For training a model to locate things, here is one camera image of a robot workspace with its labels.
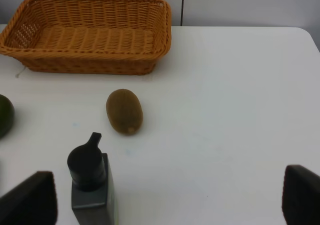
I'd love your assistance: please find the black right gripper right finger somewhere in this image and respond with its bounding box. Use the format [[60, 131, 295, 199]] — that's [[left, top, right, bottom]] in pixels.
[[281, 164, 320, 225]]

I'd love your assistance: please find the orange wicker basket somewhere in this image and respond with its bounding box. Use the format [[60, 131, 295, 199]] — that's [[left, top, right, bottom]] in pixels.
[[0, 0, 172, 75]]

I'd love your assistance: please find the brown kiwi fruit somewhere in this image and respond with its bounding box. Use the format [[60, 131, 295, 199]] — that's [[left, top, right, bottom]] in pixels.
[[106, 89, 144, 136]]

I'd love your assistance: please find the green lime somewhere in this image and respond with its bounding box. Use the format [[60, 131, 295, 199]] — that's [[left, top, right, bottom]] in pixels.
[[0, 94, 15, 138]]

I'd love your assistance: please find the dark green pump bottle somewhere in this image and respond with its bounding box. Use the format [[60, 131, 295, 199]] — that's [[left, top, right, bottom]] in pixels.
[[67, 132, 119, 225]]

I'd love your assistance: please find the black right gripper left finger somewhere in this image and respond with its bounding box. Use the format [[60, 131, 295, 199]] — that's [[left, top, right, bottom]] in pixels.
[[0, 171, 58, 225]]

